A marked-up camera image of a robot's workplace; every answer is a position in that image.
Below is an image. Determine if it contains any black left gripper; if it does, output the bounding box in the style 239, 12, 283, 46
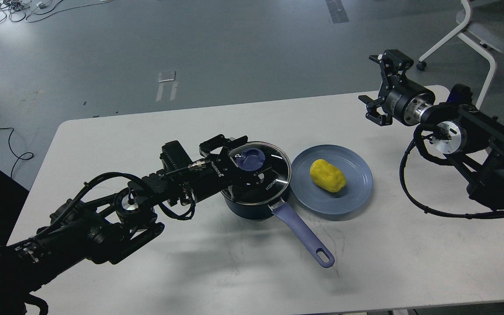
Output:
189, 134, 264, 202

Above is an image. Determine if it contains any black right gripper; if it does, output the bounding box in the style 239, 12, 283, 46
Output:
358, 49, 436, 127

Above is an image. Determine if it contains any glass pot lid blue knob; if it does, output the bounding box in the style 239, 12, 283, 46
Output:
224, 141, 292, 206

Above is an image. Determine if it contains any yellow potato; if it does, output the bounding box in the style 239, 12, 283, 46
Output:
309, 159, 347, 193

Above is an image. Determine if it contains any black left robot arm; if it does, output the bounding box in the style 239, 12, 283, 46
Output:
0, 134, 249, 315

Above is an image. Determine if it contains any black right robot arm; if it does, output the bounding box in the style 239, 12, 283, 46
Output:
359, 49, 504, 220

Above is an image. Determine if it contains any blue round plate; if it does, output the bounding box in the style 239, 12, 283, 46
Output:
291, 145, 373, 220

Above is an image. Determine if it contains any white office chair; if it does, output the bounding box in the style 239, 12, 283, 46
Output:
416, 0, 504, 108

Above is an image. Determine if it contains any dark pot with purple handle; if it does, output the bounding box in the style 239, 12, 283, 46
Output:
221, 185, 335, 268

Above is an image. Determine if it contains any black floor cable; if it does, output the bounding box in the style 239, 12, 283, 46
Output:
0, 47, 34, 179

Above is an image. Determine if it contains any cable bundle on floor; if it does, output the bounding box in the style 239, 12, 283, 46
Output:
0, 0, 112, 29

